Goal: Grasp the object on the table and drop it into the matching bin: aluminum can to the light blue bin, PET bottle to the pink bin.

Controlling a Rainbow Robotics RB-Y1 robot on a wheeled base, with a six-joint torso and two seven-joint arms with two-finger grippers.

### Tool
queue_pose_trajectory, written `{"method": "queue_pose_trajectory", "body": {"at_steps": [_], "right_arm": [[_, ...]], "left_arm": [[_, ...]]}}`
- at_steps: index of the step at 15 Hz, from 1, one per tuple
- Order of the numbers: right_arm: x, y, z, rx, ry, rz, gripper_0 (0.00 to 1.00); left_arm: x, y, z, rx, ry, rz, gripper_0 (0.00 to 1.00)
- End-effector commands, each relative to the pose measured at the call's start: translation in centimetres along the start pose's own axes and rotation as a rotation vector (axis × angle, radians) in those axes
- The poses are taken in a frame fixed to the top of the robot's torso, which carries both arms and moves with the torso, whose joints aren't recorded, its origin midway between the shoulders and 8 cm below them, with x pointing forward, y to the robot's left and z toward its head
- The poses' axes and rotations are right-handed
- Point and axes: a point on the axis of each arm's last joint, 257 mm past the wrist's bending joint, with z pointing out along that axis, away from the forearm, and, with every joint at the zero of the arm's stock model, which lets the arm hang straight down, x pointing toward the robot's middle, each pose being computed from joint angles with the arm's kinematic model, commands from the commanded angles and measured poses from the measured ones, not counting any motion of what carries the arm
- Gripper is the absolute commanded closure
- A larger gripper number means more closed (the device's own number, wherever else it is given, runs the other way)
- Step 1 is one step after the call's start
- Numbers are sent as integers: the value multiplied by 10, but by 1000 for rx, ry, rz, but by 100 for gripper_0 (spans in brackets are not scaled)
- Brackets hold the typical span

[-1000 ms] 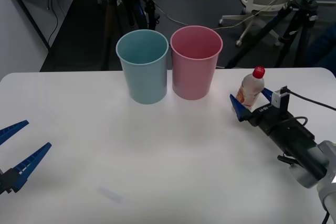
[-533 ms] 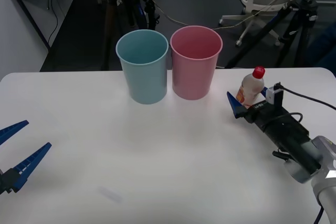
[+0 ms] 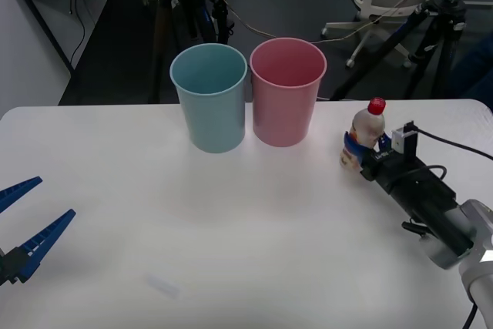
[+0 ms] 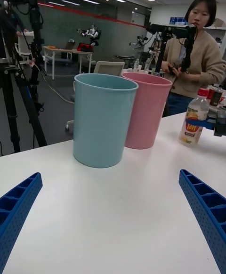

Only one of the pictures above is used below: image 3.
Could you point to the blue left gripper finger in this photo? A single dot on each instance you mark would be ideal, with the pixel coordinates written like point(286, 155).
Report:
point(46, 234)
point(19, 191)

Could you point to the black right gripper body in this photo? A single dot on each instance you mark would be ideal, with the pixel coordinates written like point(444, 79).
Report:
point(416, 186)

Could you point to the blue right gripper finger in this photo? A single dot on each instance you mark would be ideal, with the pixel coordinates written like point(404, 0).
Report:
point(384, 144)
point(354, 152)

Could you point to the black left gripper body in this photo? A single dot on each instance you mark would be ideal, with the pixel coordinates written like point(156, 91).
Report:
point(5, 267)

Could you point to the small bottle with red cap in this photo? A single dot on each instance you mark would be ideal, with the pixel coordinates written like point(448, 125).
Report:
point(369, 125)

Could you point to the black tripod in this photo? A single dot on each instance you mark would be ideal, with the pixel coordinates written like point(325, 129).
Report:
point(220, 9)
point(450, 7)

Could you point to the silver and black right arm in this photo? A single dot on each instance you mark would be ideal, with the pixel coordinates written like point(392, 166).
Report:
point(473, 236)

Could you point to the pink waste bin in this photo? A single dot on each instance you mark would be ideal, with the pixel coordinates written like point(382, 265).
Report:
point(281, 113)

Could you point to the pale blue waste bin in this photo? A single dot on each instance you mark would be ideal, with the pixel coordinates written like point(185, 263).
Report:
point(215, 121)

